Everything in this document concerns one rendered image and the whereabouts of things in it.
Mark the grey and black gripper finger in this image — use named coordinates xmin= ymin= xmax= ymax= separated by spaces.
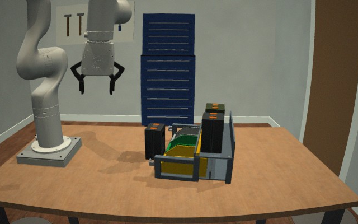
xmin=109 ymin=61 xmax=125 ymax=95
xmin=70 ymin=61 xmax=85 ymax=95

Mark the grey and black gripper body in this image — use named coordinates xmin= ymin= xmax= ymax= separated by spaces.
xmin=81 ymin=40 xmax=114 ymax=76

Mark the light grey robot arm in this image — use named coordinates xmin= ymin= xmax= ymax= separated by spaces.
xmin=16 ymin=0 xmax=132 ymax=154

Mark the olive green case with orange latches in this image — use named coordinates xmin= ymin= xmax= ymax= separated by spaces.
xmin=205 ymin=103 xmax=225 ymax=113

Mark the grey metal shelf rack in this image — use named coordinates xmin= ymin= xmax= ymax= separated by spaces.
xmin=149 ymin=111 xmax=235 ymax=184

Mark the yellow bin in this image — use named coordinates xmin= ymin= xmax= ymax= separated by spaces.
xmin=161 ymin=145 xmax=208 ymax=177

